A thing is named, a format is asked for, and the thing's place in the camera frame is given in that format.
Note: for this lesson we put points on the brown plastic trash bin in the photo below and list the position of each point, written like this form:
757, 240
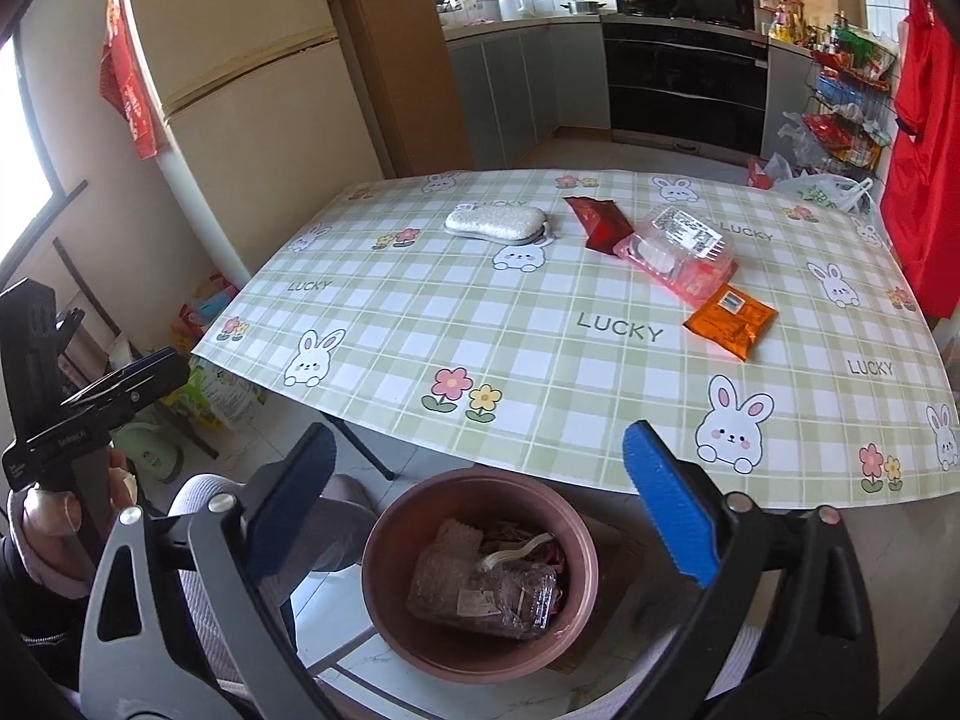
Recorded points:
397, 540

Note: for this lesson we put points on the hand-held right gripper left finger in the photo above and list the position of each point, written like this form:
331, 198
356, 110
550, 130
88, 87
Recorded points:
292, 499

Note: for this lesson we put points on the orange snack packet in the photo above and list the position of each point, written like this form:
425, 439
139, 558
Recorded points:
727, 326

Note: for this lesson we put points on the bright side window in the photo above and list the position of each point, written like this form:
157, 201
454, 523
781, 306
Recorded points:
22, 150

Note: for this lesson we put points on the dark red snack packet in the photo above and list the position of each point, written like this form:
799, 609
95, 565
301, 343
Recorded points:
600, 225

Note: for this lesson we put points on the white green printed bag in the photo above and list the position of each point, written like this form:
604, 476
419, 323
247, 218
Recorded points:
217, 397

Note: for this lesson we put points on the colourful toy box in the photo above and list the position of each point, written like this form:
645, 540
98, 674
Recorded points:
206, 311

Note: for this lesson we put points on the red hanging garment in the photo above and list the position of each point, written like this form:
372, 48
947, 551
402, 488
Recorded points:
922, 165

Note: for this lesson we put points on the grey kitchen cabinets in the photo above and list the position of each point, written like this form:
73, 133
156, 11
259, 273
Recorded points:
510, 82

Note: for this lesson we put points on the pink labelled plastic tray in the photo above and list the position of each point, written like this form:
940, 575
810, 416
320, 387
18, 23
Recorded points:
682, 232

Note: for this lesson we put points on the steel cooking pot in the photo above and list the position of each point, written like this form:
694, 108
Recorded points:
583, 6

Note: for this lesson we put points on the cardboard box on counter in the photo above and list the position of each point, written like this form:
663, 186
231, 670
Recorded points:
829, 6

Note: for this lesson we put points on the black table leg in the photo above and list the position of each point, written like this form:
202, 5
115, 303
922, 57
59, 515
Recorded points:
364, 446

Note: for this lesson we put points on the red hanging cloth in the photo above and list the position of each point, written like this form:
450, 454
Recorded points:
131, 97

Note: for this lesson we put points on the red packet on floor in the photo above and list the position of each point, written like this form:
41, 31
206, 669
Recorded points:
765, 172

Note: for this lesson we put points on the pale green pot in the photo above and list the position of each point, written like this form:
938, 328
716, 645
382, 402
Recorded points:
154, 454

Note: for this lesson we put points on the clear bubble wrap sheet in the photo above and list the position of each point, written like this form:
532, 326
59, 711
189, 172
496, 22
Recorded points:
442, 570

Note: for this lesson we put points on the person's left forearm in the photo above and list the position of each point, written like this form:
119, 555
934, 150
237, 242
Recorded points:
37, 577

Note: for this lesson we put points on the clear plastic container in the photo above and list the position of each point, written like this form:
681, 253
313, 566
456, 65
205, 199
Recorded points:
517, 604

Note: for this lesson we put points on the checked rabbit print tablecloth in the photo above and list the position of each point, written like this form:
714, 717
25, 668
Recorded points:
525, 360

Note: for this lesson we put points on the white green print plastic bag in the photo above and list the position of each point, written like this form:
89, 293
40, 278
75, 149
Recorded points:
821, 191

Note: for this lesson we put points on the white electric kettle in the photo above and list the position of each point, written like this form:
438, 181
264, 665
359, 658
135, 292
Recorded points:
511, 5

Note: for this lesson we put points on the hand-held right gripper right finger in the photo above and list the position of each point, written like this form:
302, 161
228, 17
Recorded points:
671, 506

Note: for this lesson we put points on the cream refrigerator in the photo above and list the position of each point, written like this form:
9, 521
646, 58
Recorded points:
262, 127

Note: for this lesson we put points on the brown cardboard sheet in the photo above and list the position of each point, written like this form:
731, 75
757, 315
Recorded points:
607, 577

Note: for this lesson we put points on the person's left hand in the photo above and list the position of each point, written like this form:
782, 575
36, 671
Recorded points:
49, 514

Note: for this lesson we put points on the group of condiment bottles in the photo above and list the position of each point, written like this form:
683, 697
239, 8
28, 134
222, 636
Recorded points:
780, 11

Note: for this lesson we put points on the black built-in oven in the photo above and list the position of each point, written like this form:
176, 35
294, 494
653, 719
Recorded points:
675, 90

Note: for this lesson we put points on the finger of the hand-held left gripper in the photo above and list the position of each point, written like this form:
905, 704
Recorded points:
146, 394
135, 371

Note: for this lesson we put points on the white foam pad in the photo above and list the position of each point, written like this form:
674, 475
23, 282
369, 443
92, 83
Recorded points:
487, 223

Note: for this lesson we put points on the clear plastic bags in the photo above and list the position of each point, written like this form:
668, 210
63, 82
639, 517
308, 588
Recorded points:
801, 139

